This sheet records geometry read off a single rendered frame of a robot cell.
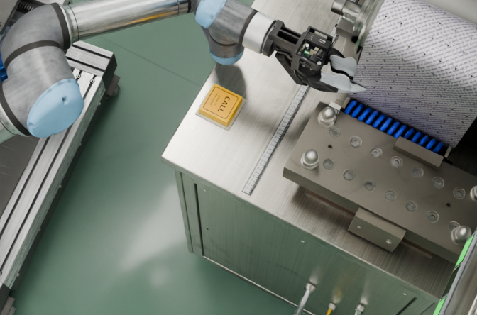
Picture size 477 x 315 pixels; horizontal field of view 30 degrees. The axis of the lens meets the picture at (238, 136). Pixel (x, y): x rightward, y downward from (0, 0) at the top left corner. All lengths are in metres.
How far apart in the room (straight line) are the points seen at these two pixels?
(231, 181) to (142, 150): 1.02
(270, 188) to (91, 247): 1.04
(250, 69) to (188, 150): 0.23
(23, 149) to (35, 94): 1.01
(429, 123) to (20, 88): 0.78
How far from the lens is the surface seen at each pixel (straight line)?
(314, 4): 2.04
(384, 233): 1.75
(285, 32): 1.71
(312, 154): 1.71
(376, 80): 1.70
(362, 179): 1.75
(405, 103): 1.73
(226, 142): 1.89
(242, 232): 2.13
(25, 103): 1.70
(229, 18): 1.74
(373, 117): 1.79
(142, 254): 2.76
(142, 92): 2.93
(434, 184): 1.78
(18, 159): 2.68
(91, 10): 1.80
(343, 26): 1.75
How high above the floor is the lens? 2.68
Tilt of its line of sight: 69 degrees down
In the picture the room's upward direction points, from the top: 2 degrees clockwise
